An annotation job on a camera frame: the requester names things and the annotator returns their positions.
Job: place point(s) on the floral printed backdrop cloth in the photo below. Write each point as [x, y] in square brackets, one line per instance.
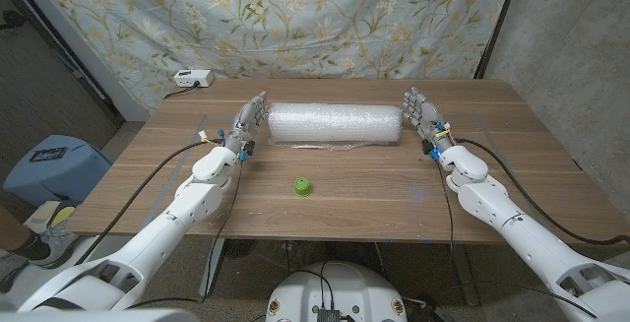
[320, 17]

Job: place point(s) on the green bottle cap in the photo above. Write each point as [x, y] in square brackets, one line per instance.
[302, 187]

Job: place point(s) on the white power strip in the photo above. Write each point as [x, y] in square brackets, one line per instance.
[193, 78]

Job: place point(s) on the grey corner post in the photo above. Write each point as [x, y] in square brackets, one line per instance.
[81, 51]

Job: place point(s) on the white table leg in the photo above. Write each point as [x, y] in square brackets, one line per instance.
[216, 263]

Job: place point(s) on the grey hub box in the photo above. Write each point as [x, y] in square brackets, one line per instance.
[328, 315]

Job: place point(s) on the black backdrop stand pole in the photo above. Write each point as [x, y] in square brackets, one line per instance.
[497, 24]

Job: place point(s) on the white and yellow pad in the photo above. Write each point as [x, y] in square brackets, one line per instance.
[44, 213]

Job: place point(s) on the black power brick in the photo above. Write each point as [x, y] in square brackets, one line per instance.
[425, 312]

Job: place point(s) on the grey sneaker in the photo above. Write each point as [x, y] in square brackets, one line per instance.
[59, 243]
[12, 270]

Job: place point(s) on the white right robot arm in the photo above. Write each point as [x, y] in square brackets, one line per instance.
[531, 233]

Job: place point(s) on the grey table leg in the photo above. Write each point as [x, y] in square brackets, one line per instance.
[465, 277]

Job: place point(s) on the white robot torso edge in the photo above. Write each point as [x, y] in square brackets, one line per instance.
[98, 316]

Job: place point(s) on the white domed robot base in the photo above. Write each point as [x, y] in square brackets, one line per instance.
[337, 287]

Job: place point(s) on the clear bubble wrap roll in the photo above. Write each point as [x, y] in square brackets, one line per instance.
[334, 122]

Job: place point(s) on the person's bare leg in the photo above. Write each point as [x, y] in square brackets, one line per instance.
[12, 228]

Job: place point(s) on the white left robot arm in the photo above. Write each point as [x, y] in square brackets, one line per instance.
[162, 233]

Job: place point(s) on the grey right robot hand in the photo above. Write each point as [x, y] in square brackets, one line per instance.
[425, 117]

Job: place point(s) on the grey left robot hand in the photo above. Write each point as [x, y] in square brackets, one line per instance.
[246, 125]

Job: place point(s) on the black wall fixture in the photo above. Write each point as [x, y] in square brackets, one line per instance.
[11, 19]

